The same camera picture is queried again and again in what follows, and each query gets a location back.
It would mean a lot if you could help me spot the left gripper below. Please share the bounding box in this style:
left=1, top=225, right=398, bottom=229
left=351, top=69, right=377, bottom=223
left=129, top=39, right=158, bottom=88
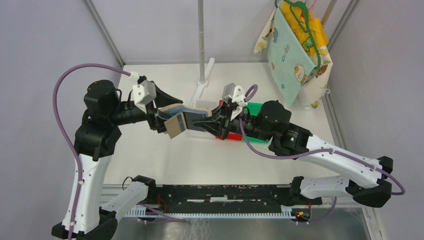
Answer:
left=110, top=81, right=189, bottom=133

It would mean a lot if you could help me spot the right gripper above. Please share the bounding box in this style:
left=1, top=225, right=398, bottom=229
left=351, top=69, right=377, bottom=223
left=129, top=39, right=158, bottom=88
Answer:
left=193, top=98, right=273, bottom=141

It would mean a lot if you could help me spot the beige card holder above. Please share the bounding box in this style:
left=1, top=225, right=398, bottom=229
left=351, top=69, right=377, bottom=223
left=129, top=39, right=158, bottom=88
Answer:
left=156, top=103, right=213, bottom=133

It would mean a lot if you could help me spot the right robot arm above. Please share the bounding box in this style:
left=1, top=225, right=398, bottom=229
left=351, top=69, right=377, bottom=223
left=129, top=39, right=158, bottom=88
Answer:
left=194, top=100, right=393, bottom=208

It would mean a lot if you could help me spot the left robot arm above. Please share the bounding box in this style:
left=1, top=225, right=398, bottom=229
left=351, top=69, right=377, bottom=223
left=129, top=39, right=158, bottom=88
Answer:
left=51, top=77, right=180, bottom=240

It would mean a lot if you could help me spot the white stand base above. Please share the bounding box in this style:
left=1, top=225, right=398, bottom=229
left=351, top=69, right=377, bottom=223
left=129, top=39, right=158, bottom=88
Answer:
left=191, top=57, right=215, bottom=105

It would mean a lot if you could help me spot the green plastic bin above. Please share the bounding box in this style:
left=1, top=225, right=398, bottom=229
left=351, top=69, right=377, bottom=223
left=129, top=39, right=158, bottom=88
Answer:
left=242, top=102, right=269, bottom=144

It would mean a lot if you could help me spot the mint cartoon cloth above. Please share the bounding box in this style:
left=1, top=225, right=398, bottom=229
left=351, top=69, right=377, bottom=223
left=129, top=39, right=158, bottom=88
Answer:
left=267, top=8, right=316, bottom=107

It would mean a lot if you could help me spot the grey stand pole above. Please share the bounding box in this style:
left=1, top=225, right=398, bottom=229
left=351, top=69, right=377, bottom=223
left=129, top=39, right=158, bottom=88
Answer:
left=197, top=0, right=205, bottom=78

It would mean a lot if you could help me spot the yellow cloth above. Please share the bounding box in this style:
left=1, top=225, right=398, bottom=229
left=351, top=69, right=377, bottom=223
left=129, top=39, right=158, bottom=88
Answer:
left=281, top=2, right=330, bottom=57

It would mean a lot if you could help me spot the green clothes hanger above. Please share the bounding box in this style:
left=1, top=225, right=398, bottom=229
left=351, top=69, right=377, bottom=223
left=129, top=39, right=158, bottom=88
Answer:
left=274, top=0, right=323, bottom=70

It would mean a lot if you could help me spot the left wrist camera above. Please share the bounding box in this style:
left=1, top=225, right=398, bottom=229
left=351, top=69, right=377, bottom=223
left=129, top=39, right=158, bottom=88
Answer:
left=132, top=80, right=157, bottom=114

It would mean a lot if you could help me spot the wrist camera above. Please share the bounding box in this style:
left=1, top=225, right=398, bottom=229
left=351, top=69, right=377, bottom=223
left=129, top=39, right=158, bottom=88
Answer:
left=222, top=83, right=247, bottom=121
left=132, top=80, right=157, bottom=114

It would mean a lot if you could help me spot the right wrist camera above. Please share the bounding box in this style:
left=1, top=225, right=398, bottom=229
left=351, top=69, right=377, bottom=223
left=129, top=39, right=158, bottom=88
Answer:
left=222, top=83, right=247, bottom=121

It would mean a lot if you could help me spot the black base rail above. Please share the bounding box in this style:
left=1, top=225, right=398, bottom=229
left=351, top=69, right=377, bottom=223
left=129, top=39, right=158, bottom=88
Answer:
left=141, top=184, right=323, bottom=214

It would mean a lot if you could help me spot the white cable duct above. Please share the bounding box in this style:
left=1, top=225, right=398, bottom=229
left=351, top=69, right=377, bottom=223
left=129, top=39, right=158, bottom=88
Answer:
left=123, top=206, right=296, bottom=220

